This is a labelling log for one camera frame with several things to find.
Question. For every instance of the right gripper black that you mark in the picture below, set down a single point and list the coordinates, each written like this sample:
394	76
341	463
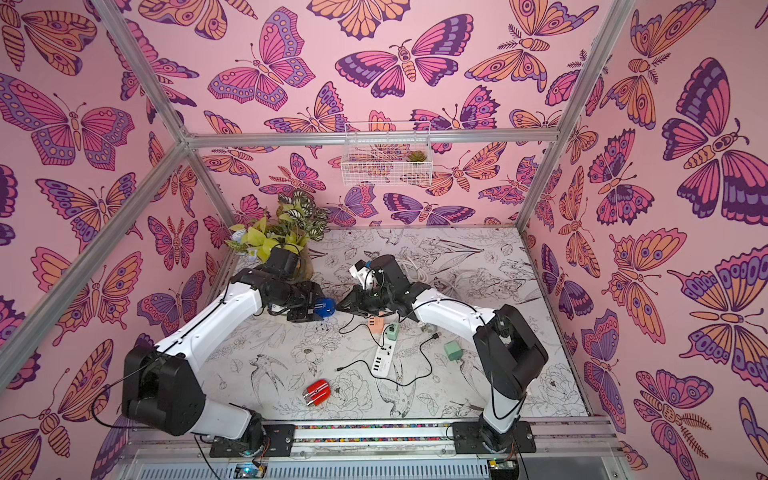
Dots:
358	300

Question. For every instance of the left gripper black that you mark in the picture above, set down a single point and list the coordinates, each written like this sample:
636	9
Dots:
313	289

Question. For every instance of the orange power strip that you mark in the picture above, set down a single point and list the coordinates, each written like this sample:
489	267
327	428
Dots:
376	325

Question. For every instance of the green charger adapter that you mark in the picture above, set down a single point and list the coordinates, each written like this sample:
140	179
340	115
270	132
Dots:
453	351
392	332

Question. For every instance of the white power strip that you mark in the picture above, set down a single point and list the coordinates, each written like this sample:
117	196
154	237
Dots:
383	358

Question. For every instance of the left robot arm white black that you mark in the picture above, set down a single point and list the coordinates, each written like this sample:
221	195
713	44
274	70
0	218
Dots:
161	388

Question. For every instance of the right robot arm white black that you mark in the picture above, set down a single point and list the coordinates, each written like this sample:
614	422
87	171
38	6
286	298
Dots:
510	353

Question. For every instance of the amber glass vase with plants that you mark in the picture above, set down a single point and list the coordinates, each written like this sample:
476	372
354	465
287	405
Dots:
299	221

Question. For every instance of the small green succulent plant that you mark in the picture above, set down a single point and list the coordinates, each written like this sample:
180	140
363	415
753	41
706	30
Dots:
417	156

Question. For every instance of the white wire wall basket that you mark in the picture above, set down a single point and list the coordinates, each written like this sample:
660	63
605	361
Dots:
376	153

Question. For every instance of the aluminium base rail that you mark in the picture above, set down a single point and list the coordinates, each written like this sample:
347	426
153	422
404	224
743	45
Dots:
580	448

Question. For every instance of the aluminium cage frame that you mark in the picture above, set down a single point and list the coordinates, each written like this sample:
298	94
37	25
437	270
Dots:
44	315

